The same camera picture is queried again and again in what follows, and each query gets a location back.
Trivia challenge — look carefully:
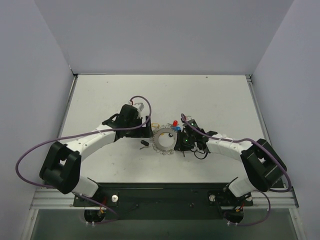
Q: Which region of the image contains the blue key tag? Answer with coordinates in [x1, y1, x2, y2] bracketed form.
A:
[173, 126, 181, 131]

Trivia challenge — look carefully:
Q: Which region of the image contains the metal ring disc with keyrings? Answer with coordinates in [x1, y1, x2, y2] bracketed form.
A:
[150, 124, 177, 155]

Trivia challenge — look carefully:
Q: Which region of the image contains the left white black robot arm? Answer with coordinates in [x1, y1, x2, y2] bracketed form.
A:
[39, 102, 153, 206]

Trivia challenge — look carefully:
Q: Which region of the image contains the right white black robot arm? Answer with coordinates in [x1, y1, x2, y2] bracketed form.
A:
[174, 119, 292, 198]

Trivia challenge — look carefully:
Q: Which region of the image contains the black key fob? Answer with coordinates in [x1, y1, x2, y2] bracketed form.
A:
[140, 140, 150, 147]

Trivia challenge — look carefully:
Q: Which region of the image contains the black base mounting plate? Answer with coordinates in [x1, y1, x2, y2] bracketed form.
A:
[72, 182, 254, 221]

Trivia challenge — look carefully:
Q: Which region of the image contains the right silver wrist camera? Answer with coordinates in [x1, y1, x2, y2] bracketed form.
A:
[185, 115, 198, 128]

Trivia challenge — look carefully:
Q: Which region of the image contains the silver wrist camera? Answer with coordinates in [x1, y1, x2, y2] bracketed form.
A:
[128, 100, 145, 113]
[185, 115, 198, 128]

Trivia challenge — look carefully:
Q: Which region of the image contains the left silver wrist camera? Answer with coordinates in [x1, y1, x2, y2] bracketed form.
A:
[128, 100, 145, 113]

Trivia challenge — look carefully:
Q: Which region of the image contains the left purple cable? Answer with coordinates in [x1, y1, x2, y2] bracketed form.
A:
[15, 95, 154, 187]

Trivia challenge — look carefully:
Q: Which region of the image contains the purple cable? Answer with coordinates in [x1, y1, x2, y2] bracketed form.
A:
[180, 113, 293, 192]
[15, 95, 154, 187]

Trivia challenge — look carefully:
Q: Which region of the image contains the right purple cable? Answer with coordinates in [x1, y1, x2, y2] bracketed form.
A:
[180, 113, 293, 192]

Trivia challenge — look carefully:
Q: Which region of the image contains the aluminium frame rail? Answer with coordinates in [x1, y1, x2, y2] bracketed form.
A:
[30, 189, 299, 210]

